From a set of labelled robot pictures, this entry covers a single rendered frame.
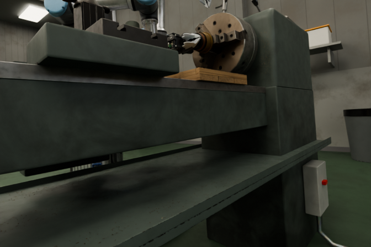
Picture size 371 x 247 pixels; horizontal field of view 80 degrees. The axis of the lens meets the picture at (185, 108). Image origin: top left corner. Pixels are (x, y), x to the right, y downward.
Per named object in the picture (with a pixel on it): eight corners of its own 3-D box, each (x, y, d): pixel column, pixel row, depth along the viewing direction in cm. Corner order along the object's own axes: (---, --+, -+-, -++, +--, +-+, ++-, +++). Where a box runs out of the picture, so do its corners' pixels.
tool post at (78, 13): (97, 44, 77) (96, 15, 77) (107, 38, 72) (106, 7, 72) (74, 39, 72) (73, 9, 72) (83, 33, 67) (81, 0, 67)
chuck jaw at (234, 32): (223, 39, 108) (245, 31, 100) (224, 49, 108) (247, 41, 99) (210, 35, 100) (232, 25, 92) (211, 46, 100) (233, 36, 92)
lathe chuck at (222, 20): (200, 78, 127) (205, 21, 124) (250, 81, 105) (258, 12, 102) (189, 77, 120) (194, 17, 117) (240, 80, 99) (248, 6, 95)
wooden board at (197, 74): (185, 94, 117) (184, 86, 117) (247, 84, 92) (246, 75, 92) (136, 92, 95) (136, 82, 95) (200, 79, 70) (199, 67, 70)
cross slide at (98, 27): (97, 77, 89) (96, 66, 89) (168, 52, 59) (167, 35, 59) (45, 73, 76) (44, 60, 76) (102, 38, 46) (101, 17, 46)
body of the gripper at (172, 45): (174, 48, 95) (157, 55, 103) (188, 52, 101) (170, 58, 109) (173, 31, 95) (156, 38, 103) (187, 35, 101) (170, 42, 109)
